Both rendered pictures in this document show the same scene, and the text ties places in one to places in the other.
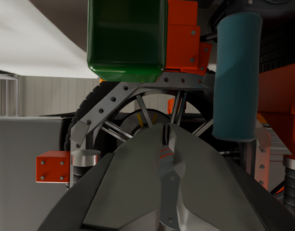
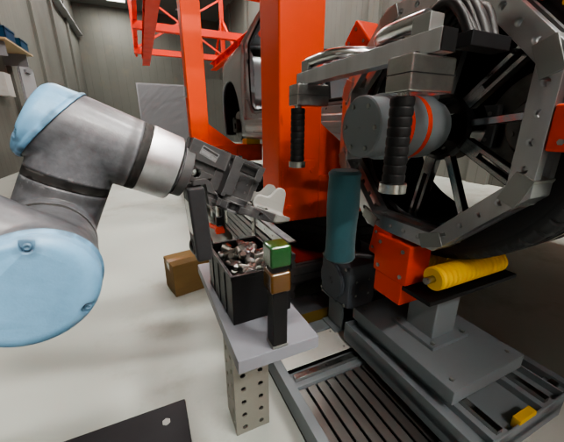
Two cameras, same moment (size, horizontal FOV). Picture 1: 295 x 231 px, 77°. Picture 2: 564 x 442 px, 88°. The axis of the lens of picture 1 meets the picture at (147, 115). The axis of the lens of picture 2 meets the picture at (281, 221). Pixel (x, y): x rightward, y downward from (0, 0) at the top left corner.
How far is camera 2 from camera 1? 0.48 m
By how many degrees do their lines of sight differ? 66
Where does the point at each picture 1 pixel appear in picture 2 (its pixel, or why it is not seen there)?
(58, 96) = not seen: outside the picture
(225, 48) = (342, 242)
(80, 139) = (515, 180)
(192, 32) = (377, 265)
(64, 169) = (560, 129)
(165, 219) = (372, 106)
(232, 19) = (336, 260)
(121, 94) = (448, 228)
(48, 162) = not seen: outside the picture
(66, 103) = not seen: outside the picture
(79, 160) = (383, 189)
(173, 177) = (363, 149)
